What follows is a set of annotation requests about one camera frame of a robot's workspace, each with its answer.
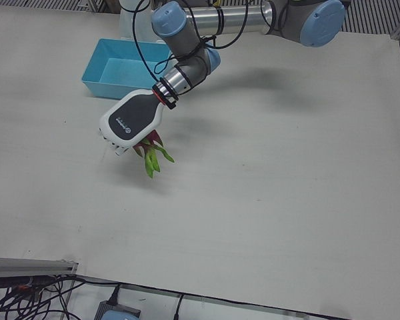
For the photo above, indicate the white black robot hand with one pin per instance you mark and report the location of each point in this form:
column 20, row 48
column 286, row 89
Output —
column 133, row 115

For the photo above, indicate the pink green dragon fruit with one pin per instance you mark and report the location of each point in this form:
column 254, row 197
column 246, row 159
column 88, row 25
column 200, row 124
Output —
column 150, row 163

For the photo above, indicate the UR5e robot arm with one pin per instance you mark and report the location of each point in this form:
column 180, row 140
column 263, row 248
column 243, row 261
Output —
column 240, row 15

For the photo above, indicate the light blue plastic tray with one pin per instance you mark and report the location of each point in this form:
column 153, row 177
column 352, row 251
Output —
column 120, row 71

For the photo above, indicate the large grey teach pendant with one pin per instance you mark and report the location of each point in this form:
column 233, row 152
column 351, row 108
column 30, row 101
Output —
column 118, row 311

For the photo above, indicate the aluminium rail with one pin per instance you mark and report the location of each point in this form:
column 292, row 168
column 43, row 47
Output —
column 30, row 265

